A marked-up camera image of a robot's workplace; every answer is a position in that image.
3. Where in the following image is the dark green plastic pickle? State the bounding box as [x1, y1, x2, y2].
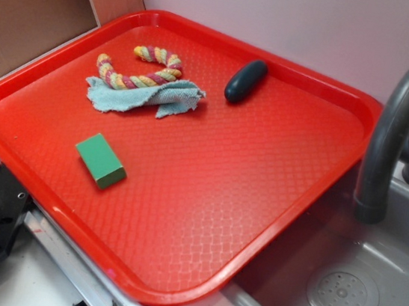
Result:
[224, 60, 268, 103]

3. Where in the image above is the red plastic tray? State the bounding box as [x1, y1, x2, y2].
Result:
[0, 10, 382, 306]

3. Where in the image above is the light blue cloth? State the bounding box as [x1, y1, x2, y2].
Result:
[86, 76, 206, 119]

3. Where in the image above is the green wooden block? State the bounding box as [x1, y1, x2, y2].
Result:
[76, 133, 127, 189]

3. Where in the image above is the grey plastic sink basin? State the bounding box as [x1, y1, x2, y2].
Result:
[224, 168, 409, 306]

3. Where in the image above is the multicolour twisted rope toy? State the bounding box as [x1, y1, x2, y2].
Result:
[96, 46, 183, 91]

